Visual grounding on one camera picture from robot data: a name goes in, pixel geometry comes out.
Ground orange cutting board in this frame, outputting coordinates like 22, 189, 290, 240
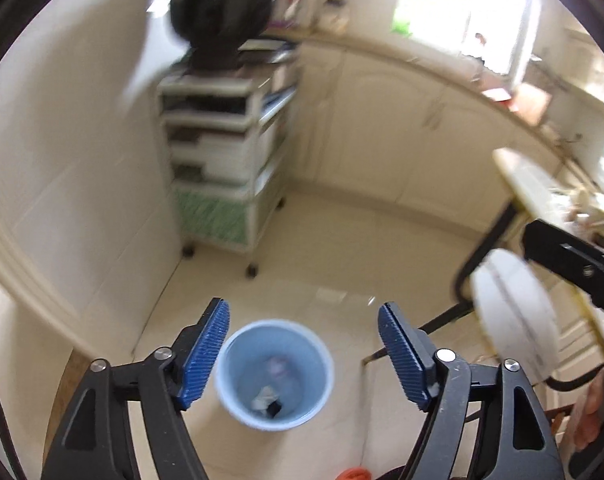
512, 82, 552, 126

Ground person's right hand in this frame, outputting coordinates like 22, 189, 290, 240
573, 370, 604, 451

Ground black kitchen appliance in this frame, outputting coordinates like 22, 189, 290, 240
168, 0, 279, 73

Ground purple wrapper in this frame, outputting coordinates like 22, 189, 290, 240
264, 355, 293, 378

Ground white crumpled paper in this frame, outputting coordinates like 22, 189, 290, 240
251, 385, 280, 411

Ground kitchen window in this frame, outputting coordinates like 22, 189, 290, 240
394, 0, 537, 76

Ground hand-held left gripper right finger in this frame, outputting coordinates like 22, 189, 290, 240
378, 302, 567, 480

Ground cream kitchen cabinets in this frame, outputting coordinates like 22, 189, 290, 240
282, 30, 572, 231

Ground steel pot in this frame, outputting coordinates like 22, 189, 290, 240
237, 37, 297, 66

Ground scraps pile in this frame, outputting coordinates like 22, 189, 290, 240
552, 185, 604, 242

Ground blue plastic bin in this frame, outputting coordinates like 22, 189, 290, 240
214, 319, 335, 431

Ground white drawer cart on wheels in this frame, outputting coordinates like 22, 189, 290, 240
157, 62, 300, 278

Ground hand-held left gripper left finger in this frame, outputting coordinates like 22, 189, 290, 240
41, 297, 231, 480

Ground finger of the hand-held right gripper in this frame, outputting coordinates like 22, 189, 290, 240
522, 219, 604, 321

